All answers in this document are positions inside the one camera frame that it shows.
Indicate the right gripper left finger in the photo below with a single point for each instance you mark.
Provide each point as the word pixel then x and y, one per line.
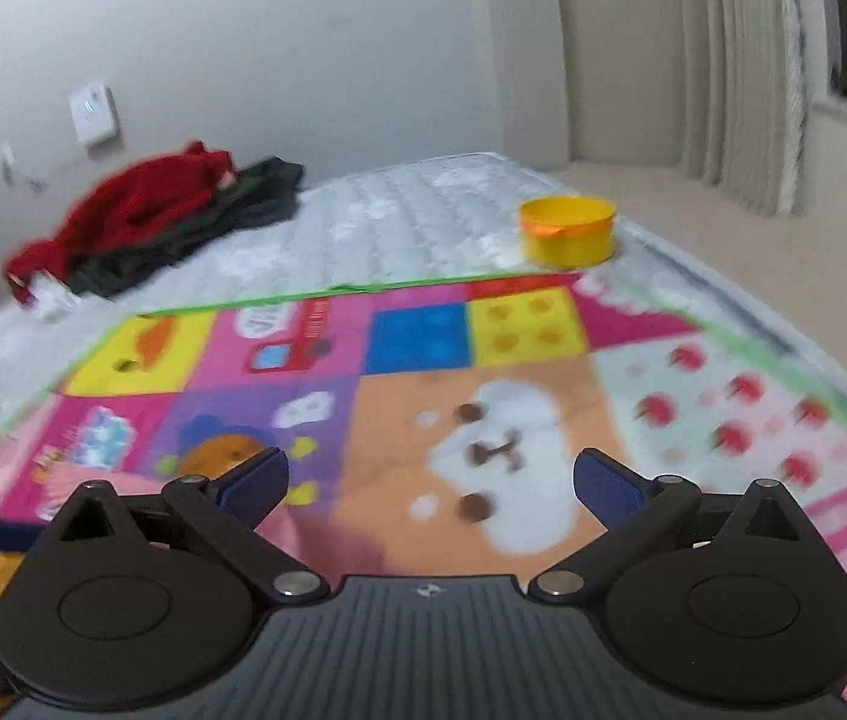
pixel 148 597

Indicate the beige curtain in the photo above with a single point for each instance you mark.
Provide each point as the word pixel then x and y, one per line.
pixel 752 71

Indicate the white wall switch plate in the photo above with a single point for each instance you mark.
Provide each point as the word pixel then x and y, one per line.
pixel 93 115

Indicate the dark green garment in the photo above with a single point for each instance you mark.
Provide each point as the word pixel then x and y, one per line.
pixel 263 194

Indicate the colourful cartoon play mat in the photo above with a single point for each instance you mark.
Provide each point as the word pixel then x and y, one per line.
pixel 432 429

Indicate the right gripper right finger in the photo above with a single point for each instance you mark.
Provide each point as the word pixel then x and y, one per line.
pixel 722 599

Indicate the red garment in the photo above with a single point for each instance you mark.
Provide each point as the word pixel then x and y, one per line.
pixel 124 209

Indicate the yellow round plastic tub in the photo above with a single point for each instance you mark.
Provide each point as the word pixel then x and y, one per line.
pixel 567 232

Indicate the white quilted mattress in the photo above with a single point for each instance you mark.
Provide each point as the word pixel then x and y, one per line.
pixel 432 220

